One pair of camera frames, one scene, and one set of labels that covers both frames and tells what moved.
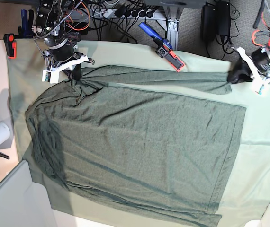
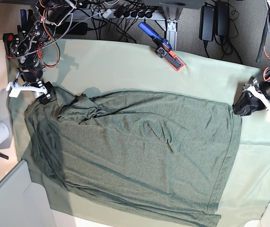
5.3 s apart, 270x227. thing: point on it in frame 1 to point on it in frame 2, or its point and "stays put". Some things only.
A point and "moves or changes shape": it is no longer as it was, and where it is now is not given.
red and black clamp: (11, 45) stays put
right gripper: (74, 73) to (49, 86)
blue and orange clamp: (165, 50) stays put
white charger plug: (109, 13) stays put
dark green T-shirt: (104, 139) moves or changes shape
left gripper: (239, 72) to (246, 104)
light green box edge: (19, 202) stays put
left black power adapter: (223, 18) stays put
